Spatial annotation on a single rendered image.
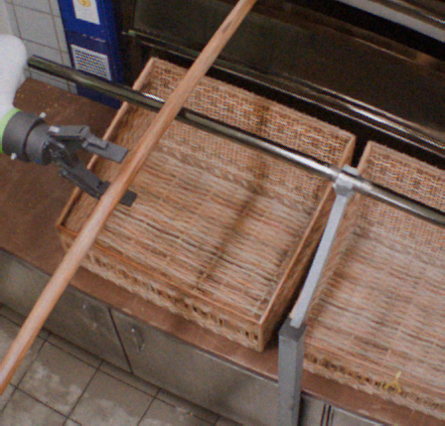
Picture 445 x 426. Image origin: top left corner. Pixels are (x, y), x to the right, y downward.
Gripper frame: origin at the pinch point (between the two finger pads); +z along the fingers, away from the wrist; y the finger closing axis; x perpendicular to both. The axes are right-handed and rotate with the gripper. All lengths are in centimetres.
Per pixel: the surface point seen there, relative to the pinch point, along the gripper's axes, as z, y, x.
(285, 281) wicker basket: 25, 44, -15
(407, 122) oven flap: 38, 23, -52
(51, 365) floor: -44, 119, 6
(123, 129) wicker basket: -29, 45, -37
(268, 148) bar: 20.0, 1.8, -17.6
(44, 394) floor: -41, 119, 16
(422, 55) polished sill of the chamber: 39, 2, -54
